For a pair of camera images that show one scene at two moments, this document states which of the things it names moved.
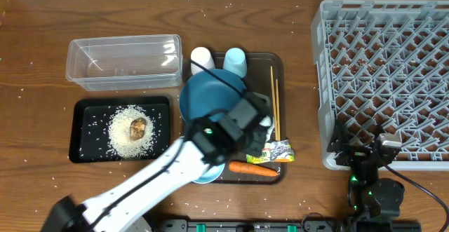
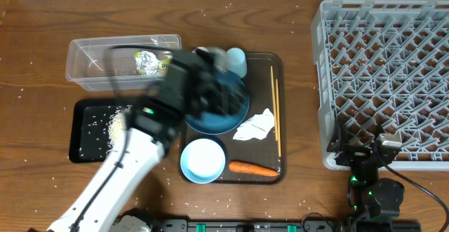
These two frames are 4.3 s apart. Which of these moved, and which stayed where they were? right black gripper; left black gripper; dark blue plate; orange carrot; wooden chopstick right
Moved: left black gripper
Stayed: wooden chopstick right; dark blue plate; right black gripper; orange carrot
